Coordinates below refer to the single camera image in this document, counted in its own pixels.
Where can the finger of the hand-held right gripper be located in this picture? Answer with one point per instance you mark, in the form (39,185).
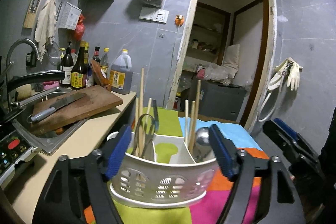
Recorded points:
(291,130)
(274,132)

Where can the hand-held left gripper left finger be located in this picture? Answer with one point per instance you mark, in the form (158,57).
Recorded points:
(118,153)

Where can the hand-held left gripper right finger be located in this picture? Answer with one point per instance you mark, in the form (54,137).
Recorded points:
(223,153)

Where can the metal peeler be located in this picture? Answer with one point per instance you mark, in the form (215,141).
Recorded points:
(135,136)

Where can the large metal spoon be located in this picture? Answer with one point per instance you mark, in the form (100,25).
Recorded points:
(202,137)

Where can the white plastic utensil holder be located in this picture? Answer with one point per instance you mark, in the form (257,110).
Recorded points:
(162,168)

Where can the metal fork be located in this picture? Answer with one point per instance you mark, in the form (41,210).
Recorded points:
(155,116)

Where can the striped colourful cloth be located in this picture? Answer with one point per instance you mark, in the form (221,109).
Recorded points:
(236,140)

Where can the grey cabinet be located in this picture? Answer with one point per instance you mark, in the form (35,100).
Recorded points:
(218,100)

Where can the wooden cutting board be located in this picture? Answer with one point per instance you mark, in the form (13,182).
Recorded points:
(97,103)

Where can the green cloth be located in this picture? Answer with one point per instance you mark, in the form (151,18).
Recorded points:
(168,119)

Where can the steel kitchen sink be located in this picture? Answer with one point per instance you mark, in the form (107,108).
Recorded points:
(52,140)

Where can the kitchen cleaver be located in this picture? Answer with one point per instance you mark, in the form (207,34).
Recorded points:
(65,103)

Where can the large oil jug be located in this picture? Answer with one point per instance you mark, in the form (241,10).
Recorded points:
(120,77)

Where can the clear plastic bag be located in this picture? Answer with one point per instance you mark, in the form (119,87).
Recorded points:
(219,74)

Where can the cream pillow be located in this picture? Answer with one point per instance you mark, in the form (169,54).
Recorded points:
(231,61)

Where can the dark sauce bottle yellow label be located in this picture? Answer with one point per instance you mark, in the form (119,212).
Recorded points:
(79,74)

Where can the clear bottle yellow cap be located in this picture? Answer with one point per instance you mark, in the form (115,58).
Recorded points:
(105,63)

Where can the dark bottle white label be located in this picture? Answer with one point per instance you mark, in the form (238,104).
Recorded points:
(67,74)

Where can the pink sponge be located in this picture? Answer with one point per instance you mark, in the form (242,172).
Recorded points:
(51,85)

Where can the dark sauce bottle red cap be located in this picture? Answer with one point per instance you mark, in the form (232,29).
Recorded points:
(96,56)

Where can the stove control panel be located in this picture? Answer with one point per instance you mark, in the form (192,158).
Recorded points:
(13,150)

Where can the metal strainer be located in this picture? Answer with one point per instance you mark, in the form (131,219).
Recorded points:
(55,54)

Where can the wooden shelf unit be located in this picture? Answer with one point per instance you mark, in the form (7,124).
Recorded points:
(207,29)

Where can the red plastic bag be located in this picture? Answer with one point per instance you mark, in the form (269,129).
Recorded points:
(79,29)

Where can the orange plug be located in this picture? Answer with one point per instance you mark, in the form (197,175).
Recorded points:
(179,20)

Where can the metal faucet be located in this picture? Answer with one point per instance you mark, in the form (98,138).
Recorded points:
(22,42)

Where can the hanging white rag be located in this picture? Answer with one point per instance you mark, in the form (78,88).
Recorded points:
(46,21)

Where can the wooden knife rack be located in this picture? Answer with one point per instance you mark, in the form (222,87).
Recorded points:
(31,11)

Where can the door frame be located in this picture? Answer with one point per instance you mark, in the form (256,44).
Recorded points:
(183,42)

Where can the wall socket panel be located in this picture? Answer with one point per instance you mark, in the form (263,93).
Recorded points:
(155,15)

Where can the white wall box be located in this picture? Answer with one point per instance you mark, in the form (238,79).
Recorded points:
(69,16)

